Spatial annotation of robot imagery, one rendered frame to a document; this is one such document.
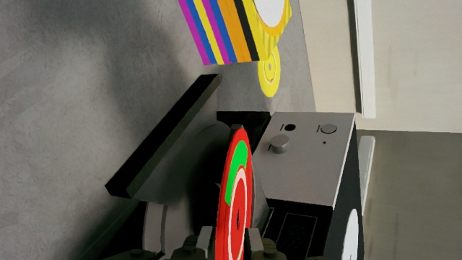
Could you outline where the red cd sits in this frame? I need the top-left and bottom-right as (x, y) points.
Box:
(215, 129), (252, 260)

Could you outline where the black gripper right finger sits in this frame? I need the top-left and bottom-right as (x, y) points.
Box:
(243, 227), (333, 260)

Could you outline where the white disc with centre hole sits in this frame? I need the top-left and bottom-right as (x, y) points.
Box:
(341, 209), (358, 260)
(253, 0), (284, 27)

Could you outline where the black rectangular box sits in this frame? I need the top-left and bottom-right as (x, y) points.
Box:
(98, 111), (271, 260)

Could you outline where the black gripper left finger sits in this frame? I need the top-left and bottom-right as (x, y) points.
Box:
(101, 226), (216, 260)

